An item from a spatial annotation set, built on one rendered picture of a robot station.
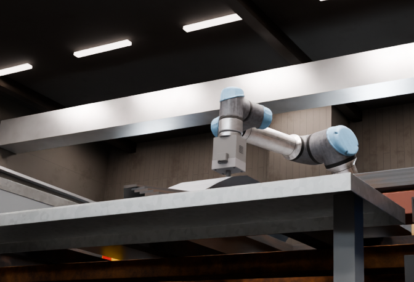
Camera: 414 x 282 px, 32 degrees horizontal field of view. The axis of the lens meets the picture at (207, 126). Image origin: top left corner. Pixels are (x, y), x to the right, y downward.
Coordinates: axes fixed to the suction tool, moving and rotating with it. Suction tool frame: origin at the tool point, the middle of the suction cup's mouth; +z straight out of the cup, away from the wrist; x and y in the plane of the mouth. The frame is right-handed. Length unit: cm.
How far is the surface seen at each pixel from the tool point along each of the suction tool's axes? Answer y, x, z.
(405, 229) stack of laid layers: 55, -2, 17
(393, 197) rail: 65, -42, 20
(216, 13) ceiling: -435, 661, -496
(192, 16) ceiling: -475, 652, -496
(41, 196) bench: -81, 2, -4
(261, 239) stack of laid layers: 10.5, 3.1, 16.6
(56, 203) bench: -81, 10, -4
